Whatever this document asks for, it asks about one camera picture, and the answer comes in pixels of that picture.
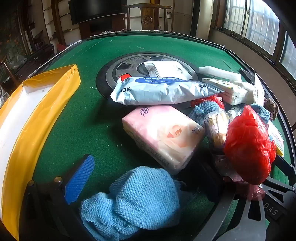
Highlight wooden chair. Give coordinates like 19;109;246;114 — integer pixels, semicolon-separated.
122;3;173;32

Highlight small blue cloth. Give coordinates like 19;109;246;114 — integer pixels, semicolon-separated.
251;104;271;122
188;101;220;127

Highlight large blue microfiber cloth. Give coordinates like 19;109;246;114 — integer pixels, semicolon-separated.
80;166;185;241

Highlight black television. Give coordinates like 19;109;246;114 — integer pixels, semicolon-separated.
68;0;129;25

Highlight yellow cardboard box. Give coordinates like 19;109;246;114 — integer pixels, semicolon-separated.
0;64;81;240

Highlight large red plastic bag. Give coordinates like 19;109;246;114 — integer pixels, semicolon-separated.
224;105;277;185

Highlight yellow white packet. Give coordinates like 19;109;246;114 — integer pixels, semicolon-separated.
268;122;284;157

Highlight clear packet with yellow contents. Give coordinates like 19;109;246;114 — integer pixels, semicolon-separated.
203;108;230;149

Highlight pink tissue pack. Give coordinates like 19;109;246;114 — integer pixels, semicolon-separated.
122;105;206;175

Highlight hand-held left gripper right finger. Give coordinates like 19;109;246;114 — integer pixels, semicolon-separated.
193;161;267;241

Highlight dark wooden television cabinet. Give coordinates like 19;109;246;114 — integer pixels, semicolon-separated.
79;14;126;39

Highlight flat white packet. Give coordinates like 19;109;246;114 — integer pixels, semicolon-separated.
143;61;192;81

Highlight round table centre panel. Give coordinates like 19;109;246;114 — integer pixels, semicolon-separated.
95;53;201;109

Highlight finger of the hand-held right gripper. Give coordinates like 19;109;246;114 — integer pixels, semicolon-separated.
258;177;293;197
274;155;296;183

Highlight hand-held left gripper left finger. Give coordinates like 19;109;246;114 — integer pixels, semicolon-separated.
21;154;95;241

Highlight blue white wet wipes pack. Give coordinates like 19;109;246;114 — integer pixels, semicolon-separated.
110;76;225;106

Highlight white card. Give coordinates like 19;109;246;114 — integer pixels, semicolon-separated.
252;70;265;107

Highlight white foam block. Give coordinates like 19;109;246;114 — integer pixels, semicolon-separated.
198;66;242;81

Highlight dotted white tissue pack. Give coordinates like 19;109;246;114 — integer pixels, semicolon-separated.
202;78;255;106

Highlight small red plastic bag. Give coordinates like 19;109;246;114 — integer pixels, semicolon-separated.
191;95;225;109

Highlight window with dark frame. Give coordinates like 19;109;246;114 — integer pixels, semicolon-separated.
214;0;296;75

